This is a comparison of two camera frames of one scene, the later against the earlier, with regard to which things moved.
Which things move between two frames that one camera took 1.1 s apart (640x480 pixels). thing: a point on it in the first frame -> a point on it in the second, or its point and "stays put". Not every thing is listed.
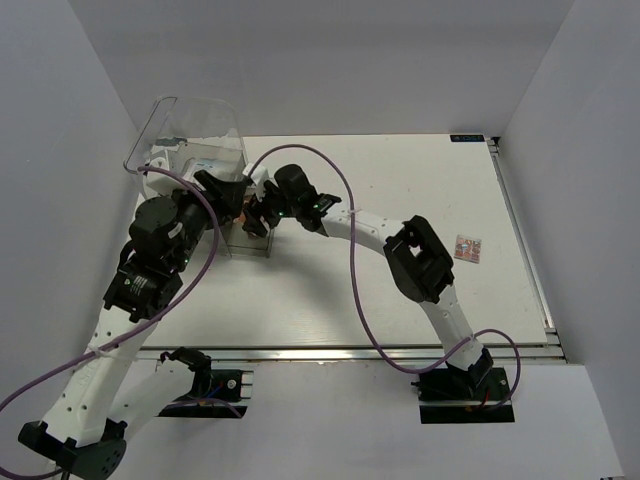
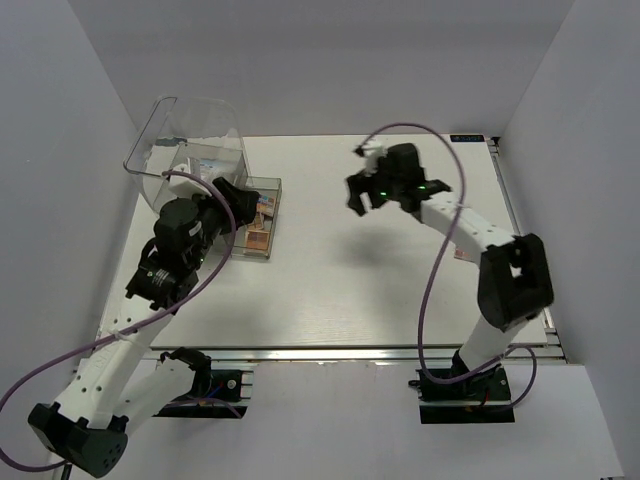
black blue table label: (467, 137) stays put
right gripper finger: (255, 223) -> (357, 184)
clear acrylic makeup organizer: (201, 140) stays put
